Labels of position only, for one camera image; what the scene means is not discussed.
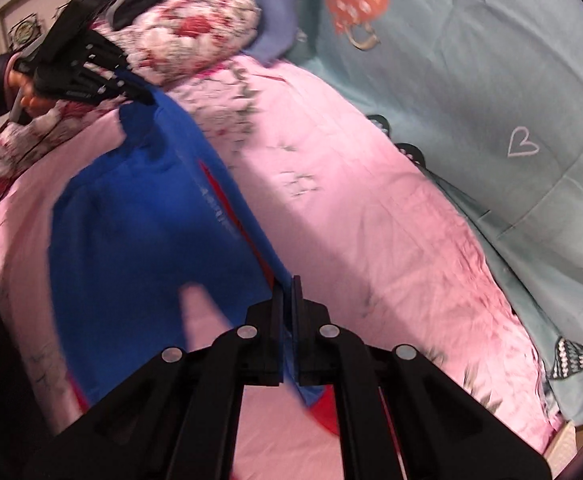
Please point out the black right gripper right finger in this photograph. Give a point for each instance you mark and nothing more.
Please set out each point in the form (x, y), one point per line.
(399, 416)

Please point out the person's left hand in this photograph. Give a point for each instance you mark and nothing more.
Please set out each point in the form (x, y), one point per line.
(26, 100)

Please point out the pink floral bed sheet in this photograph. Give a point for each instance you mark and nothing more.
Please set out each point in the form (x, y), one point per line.
(368, 234)

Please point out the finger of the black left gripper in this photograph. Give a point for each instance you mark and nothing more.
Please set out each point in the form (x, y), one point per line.
(125, 84)

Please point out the teal heart print blanket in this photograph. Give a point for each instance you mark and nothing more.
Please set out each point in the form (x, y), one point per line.
(491, 92)

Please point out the red white floral quilt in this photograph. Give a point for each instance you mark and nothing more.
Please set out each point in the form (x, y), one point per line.
(173, 40)

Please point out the blue and red pants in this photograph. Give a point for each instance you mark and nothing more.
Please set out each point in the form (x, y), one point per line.
(155, 214)

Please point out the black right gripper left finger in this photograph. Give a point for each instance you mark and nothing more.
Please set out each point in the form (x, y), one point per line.
(177, 416)

